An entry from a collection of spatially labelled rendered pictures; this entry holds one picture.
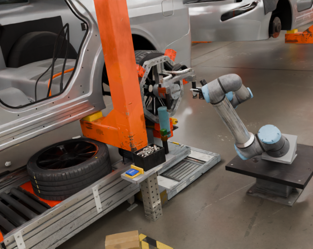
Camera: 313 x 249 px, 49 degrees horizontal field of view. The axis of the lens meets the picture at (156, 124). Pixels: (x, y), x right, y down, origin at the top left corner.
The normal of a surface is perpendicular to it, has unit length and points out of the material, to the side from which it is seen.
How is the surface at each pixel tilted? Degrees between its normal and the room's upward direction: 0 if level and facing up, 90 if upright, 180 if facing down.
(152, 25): 90
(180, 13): 90
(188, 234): 0
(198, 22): 86
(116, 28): 90
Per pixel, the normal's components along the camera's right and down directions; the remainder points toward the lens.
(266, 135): -0.43, -0.45
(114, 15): 0.72, 0.17
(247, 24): -0.05, 0.39
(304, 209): -0.13, -0.92
